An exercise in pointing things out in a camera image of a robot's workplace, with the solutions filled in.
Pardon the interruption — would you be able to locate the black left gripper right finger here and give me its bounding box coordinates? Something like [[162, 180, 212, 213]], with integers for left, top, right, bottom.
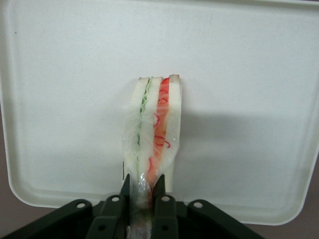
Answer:
[[151, 173, 179, 239]]

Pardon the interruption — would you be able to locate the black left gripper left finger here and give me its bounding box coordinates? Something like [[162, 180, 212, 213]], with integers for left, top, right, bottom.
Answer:
[[86, 173, 132, 239]]

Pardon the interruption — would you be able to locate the triangle sandwich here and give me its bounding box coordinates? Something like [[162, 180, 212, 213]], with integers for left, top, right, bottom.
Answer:
[[121, 74, 184, 239]]

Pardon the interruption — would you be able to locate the cream plastic tray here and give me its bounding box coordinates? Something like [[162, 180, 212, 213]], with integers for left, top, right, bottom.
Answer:
[[0, 0, 319, 226]]

